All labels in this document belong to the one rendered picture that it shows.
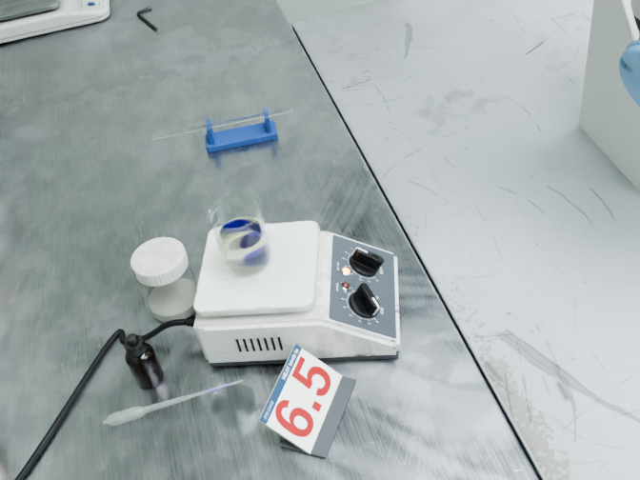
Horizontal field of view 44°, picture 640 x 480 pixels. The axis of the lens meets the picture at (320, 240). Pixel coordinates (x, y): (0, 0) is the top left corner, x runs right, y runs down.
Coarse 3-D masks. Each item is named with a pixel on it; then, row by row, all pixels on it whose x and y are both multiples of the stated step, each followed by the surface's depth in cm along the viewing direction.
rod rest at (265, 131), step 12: (264, 108) 108; (216, 132) 110; (228, 132) 110; (240, 132) 109; (252, 132) 109; (264, 132) 108; (276, 132) 108; (216, 144) 108; (228, 144) 108; (240, 144) 108; (252, 144) 108
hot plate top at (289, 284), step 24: (288, 240) 81; (312, 240) 81; (216, 264) 80; (288, 264) 79; (312, 264) 78; (216, 288) 78; (240, 288) 77; (264, 288) 77; (288, 288) 76; (312, 288) 76; (216, 312) 76; (240, 312) 75; (264, 312) 75
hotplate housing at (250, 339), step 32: (320, 256) 81; (320, 288) 78; (192, 320) 82; (224, 320) 77; (256, 320) 76; (288, 320) 76; (320, 320) 76; (224, 352) 79; (256, 352) 79; (288, 352) 79; (320, 352) 78; (352, 352) 78; (384, 352) 78
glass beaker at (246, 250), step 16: (240, 192) 77; (256, 192) 76; (208, 208) 75; (224, 208) 77; (240, 208) 78; (256, 208) 77; (224, 224) 78; (256, 224) 74; (224, 240) 75; (240, 240) 74; (256, 240) 75; (224, 256) 77; (240, 256) 76; (256, 256) 76; (240, 272) 77; (256, 272) 78
